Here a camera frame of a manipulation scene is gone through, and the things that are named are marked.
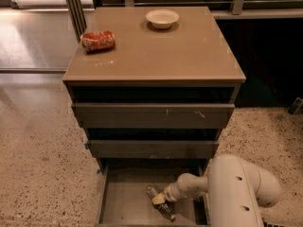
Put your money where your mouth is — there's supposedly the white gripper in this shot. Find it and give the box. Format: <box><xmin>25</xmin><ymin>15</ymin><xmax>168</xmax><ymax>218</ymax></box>
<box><xmin>151</xmin><ymin>183</ymin><xmax>183</xmax><ymax>205</ymax></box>

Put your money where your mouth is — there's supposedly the open bottom drawer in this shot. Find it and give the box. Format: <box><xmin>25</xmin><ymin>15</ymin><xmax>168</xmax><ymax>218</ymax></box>
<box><xmin>94</xmin><ymin>159</ymin><xmax>211</xmax><ymax>227</ymax></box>

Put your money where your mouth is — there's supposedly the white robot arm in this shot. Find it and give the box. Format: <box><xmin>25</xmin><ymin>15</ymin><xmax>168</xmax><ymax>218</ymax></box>
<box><xmin>147</xmin><ymin>154</ymin><xmax>281</xmax><ymax>227</ymax></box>

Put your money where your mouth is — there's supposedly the brown drawer cabinet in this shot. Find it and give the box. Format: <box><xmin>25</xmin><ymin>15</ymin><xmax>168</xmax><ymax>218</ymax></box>
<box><xmin>63</xmin><ymin>7</ymin><xmax>245</xmax><ymax>168</ymax></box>

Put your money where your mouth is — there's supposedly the crushed red soda can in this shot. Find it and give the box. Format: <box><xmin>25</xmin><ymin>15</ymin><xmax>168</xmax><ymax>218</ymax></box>
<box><xmin>80</xmin><ymin>30</ymin><xmax>116</xmax><ymax>53</ymax></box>

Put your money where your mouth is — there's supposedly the clear plastic water bottle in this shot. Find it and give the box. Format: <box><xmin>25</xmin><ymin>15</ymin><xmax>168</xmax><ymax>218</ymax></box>
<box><xmin>147</xmin><ymin>184</ymin><xmax>175</xmax><ymax>221</ymax></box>

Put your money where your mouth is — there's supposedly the middle drawer front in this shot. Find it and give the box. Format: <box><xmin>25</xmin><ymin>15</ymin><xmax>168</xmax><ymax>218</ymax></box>
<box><xmin>87</xmin><ymin>140</ymin><xmax>219</xmax><ymax>159</ymax></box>

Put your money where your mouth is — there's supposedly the dark object on floor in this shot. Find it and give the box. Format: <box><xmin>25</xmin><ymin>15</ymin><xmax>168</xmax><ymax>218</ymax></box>
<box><xmin>288</xmin><ymin>97</ymin><xmax>303</xmax><ymax>114</ymax></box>

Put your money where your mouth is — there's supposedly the white bowl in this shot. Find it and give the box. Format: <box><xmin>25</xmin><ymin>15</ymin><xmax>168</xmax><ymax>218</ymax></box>
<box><xmin>146</xmin><ymin>9</ymin><xmax>179</xmax><ymax>29</ymax></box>

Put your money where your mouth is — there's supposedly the metal railing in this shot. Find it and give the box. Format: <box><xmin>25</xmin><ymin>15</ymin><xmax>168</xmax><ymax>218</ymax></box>
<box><xmin>66</xmin><ymin>0</ymin><xmax>303</xmax><ymax>40</ymax></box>

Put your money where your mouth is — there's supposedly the top drawer front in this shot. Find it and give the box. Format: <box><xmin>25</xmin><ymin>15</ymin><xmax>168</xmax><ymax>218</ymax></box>
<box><xmin>72</xmin><ymin>103</ymin><xmax>235</xmax><ymax>129</ymax></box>

